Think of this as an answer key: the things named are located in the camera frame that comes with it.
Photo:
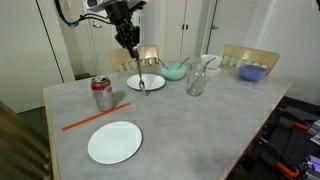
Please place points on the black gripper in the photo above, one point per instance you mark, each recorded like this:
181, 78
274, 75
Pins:
127, 35

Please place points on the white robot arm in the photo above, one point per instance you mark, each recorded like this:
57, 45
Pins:
113, 5

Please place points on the silver metal spoon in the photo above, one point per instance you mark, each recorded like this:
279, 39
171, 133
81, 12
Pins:
163, 63

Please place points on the light wooden chair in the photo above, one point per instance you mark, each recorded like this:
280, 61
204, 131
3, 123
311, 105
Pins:
253, 53
20, 146
150, 53

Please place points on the white round plate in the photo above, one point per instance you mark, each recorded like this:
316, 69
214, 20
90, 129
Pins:
155, 81
115, 142

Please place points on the white double cabinet doors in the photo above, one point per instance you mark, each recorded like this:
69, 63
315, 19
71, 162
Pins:
173, 40

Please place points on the teal bowl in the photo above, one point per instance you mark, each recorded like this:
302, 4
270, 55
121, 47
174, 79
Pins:
173, 74

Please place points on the red soda can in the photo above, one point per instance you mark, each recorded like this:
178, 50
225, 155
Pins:
102, 95

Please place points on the clear glass jar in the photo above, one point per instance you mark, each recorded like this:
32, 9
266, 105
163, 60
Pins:
195, 83

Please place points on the red straw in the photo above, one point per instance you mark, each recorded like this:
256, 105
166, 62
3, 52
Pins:
96, 116

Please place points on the silver metal fork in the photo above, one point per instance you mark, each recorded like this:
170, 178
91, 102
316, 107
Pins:
209, 61

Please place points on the white bowl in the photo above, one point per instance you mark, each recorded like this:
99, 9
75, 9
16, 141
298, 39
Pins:
213, 59

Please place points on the clear plastic food container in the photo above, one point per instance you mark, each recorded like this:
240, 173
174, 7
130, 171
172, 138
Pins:
213, 71

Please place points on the white sliding closet door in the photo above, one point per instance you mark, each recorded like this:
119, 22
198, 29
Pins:
20, 50

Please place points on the blue plastic bowl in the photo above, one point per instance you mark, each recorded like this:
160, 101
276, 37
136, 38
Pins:
252, 75

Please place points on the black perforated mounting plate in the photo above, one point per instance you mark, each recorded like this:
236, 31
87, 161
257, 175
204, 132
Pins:
293, 146

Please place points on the grey robot pedestal with lights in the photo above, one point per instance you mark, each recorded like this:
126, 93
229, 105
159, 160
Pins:
313, 166

